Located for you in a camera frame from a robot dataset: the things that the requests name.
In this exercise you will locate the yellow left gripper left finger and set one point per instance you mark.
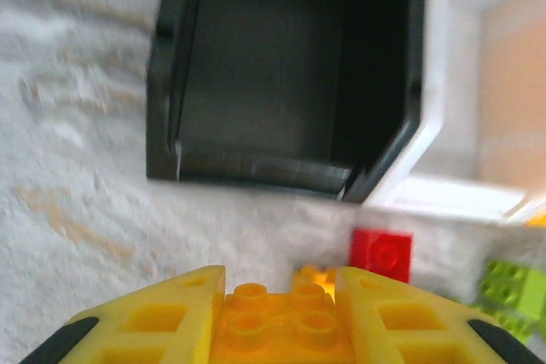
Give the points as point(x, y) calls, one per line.
point(162, 325)

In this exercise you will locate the white plastic bin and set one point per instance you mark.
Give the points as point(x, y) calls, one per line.
point(448, 82)

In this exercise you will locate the red lego brick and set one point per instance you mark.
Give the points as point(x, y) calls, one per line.
point(381, 253)

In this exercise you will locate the yellow plastic bin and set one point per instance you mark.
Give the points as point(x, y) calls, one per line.
point(538, 220)

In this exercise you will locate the yellow lego brick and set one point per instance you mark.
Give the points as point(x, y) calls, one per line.
point(309, 273)
point(277, 338)

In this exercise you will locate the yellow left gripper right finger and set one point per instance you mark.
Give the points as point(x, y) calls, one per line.
point(409, 325)

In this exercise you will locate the black plastic bin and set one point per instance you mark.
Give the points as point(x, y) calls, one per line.
point(277, 61)

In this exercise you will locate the green lego brick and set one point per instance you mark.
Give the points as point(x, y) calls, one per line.
point(512, 300)

